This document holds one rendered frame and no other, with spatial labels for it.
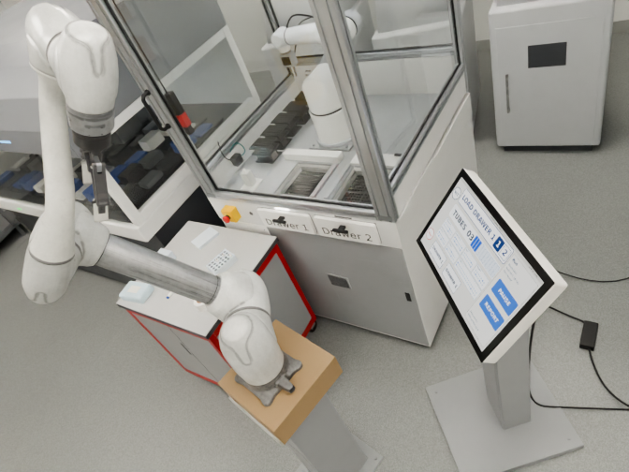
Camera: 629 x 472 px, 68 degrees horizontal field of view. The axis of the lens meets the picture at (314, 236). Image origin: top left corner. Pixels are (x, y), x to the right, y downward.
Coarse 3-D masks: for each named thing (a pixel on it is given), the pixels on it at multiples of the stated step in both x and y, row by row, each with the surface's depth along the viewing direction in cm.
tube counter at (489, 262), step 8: (472, 232) 139; (472, 240) 139; (480, 240) 136; (472, 248) 138; (480, 248) 135; (480, 256) 134; (488, 256) 132; (488, 264) 131; (496, 264) 128; (488, 272) 131; (496, 272) 128
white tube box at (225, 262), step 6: (222, 252) 223; (228, 252) 222; (222, 258) 220; (228, 258) 219; (234, 258) 219; (210, 264) 220; (216, 264) 218; (222, 264) 218; (228, 264) 218; (210, 270) 218; (216, 270) 217; (222, 270) 216
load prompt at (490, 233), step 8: (464, 192) 146; (464, 200) 145; (472, 200) 142; (464, 208) 145; (472, 208) 141; (480, 208) 138; (472, 216) 141; (480, 216) 137; (488, 216) 134; (480, 224) 137; (488, 224) 134; (480, 232) 136; (488, 232) 133; (496, 232) 130; (488, 240) 133; (496, 240) 130; (504, 240) 127; (496, 248) 129; (504, 248) 127; (512, 248) 124; (504, 256) 126
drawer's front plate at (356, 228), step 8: (320, 216) 197; (320, 224) 199; (328, 224) 197; (336, 224) 194; (344, 224) 191; (352, 224) 188; (360, 224) 186; (368, 224) 185; (320, 232) 204; (328, 232) 201; (336, 232) 198; (352, 232) 193; (360, 232) 190; (368, 232) 187; (376, 232) 186; (352, 240) 197; (360, 240) 194; (376, 240) 188
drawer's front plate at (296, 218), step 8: (264, 208) 214; (264, 216) 217; (272, 216) 213; (288, 216) 207; (296, 216) 204; (304, 216) 201; (264, 224) 222; (272, 224) 218; (288, 224) 212; (296, 224) 208; (304, 224) 205; (312, 224) 204; (304, 232) 210; (312, 232) 207
